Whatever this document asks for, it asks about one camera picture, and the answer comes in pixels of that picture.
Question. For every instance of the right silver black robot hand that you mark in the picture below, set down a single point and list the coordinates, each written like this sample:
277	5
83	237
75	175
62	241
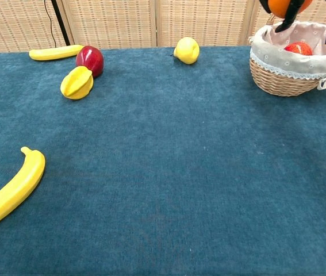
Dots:
290	17

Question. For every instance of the orange fruit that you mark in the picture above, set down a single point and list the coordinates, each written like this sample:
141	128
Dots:
280	7

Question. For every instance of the wicker basket with cloth liner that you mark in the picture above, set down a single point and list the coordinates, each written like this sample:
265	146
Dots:
283	74

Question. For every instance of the red yellow apple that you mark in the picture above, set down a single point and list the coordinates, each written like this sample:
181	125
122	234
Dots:
298	49

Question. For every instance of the yellow pear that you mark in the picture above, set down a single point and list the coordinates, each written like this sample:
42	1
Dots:
186	51

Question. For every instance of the woven bamboo folding screen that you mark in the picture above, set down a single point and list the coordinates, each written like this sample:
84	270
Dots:
122	23

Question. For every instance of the blue table cloth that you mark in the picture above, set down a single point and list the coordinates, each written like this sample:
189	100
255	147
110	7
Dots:
180	172

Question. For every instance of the dark red apple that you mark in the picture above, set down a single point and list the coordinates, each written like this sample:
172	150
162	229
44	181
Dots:
92	59

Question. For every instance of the yellow starfruit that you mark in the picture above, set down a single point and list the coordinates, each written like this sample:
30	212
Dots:
76	83

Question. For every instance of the yellow plastic banana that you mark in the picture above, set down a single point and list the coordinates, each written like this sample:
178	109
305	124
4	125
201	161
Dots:
16	189
53	52

